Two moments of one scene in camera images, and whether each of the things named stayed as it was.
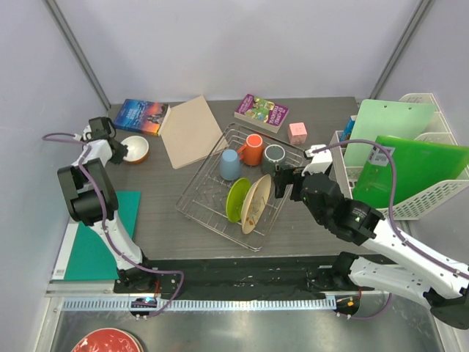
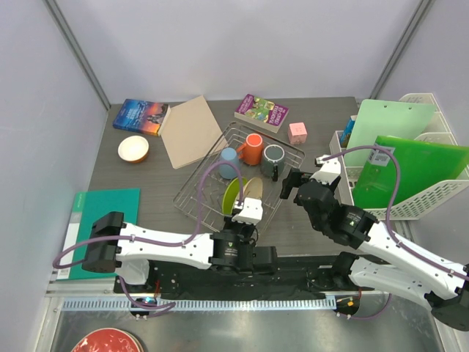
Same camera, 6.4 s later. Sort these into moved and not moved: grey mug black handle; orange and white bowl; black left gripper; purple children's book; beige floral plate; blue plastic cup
Moved: beige floral plate; black left gripper
Not moved: purple children's book; grey mug black handle; blue plastic cup; orange and white bowl
